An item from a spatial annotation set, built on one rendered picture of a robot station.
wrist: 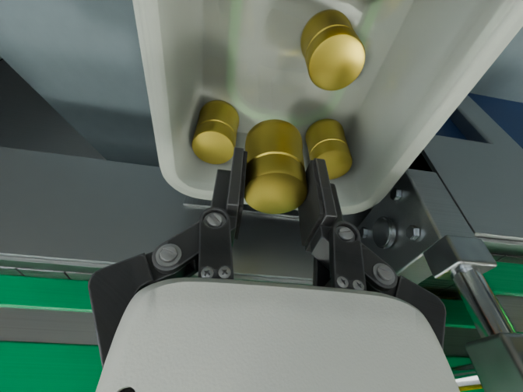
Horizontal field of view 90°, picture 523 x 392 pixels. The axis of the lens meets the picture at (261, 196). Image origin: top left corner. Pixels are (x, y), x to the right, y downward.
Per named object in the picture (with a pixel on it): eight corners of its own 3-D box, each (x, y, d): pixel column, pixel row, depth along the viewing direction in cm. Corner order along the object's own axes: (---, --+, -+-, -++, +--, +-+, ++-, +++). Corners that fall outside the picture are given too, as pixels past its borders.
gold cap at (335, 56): (307, 5, 17) (317, 26, 14) (359, 13, 17) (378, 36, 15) (295, 61, 20) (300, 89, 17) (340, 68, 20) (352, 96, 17)
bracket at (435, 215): (349, 229, 29) (365, 292, 24) (397, 166, 22) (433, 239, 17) (380, 232, 29) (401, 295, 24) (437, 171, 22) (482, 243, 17)
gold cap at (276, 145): (249, 114, 15) (244, 166, 12) (309, 123, 15) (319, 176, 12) (242, 160, 18) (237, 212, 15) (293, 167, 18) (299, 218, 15)
